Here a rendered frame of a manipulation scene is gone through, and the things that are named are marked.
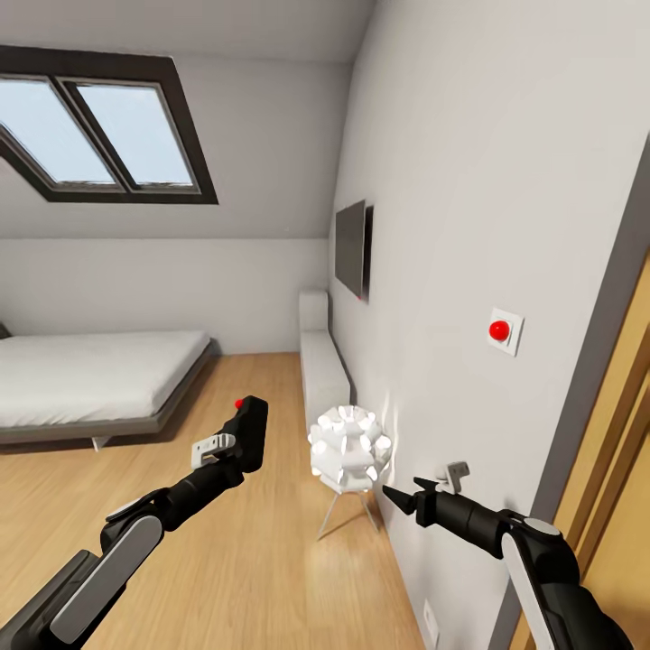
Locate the digital camera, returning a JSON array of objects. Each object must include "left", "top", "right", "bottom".
[{"left": 213, "top": 395, "right": 268, "bottom": 474}]

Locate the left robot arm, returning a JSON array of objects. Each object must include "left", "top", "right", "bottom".
[{"left": 0, "top": 434, "right": 255, "bottom": 650}]

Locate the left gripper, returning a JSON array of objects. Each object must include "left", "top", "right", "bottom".
[{"left": 181, "top": 450, "right": 255, "bottom": 512}]

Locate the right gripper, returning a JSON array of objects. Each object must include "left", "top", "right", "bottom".
[{"left": 383, "top": 477, "right": 478, "bottom": 542}]

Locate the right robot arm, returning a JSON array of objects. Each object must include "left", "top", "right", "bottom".
[{"left": 383, "top": 461, "right": 635, "bottom": 650}]

